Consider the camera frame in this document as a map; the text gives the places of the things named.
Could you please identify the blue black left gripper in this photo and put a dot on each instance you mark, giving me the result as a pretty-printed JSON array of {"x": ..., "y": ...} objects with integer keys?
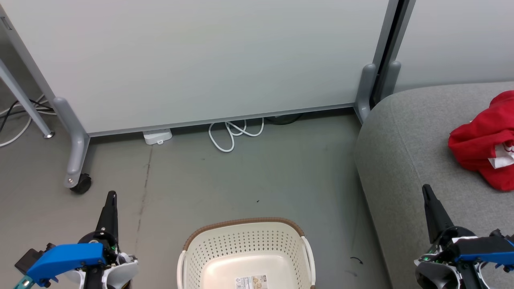
[{"x": 64, "y": 257}]

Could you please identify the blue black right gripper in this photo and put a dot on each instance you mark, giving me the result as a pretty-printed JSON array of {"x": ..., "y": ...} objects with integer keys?
[{"x": 482, "y": 249}]

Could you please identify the red white garment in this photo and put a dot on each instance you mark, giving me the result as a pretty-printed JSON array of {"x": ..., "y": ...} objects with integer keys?
[{"x": 478, "y": 136}]

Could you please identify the cream perforated laundry basket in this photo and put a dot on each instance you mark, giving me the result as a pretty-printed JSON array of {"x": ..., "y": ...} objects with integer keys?
[{"x": 249, "y": 241}]

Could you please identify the basket bottom sticker label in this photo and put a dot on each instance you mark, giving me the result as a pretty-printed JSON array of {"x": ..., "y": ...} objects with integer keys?
[{"x": 251, "y": 282}]

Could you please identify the black caster wheel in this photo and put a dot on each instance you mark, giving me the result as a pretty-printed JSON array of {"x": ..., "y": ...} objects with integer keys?
[{"x": 82, "y": 184}]

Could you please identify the grey fabric sofa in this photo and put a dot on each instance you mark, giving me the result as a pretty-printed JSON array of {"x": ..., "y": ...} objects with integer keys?
[{"x": 409, "y": 152}]

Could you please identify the grey partition foot with caster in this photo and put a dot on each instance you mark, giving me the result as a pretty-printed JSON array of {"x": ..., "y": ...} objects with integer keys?
[{"x": 74, "y": 140}]

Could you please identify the small black floor scrap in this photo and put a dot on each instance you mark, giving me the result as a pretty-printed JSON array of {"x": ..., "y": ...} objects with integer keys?
[{"x": 357, "y": 259}]

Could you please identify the white power adapter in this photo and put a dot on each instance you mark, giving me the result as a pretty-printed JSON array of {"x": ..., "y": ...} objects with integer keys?
[{"x": 157, "y": 136}]

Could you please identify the slanted grey metal leg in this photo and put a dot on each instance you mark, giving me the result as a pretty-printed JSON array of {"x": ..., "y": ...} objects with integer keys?
[{"x": 24, "y": 100}]

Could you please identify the short grey partition foot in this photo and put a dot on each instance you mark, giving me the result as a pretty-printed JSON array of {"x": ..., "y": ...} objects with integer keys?
[
  {"x": 364, "y": 88},
  {"x": 391, "y": 78}
]

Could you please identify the wide white partition panel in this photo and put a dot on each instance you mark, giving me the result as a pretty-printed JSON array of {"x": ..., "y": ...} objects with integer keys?
[{"x": 200, "y": 60}]

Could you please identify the narrow white partition panel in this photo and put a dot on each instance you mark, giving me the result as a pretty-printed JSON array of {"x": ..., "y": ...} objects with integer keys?
[{"x": 457, "y": 36}]

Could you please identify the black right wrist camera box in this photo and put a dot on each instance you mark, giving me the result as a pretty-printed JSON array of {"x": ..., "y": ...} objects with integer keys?
[{"x": 502, "y": 235}]

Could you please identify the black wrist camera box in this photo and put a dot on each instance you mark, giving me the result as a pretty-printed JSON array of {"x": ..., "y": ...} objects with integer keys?
[
  {"x": 502, "y": 235},
  {"x": 30, "y": 257}
]

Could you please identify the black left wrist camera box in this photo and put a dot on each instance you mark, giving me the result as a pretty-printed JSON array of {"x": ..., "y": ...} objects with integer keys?
[{"x": 30, "y": 257}]

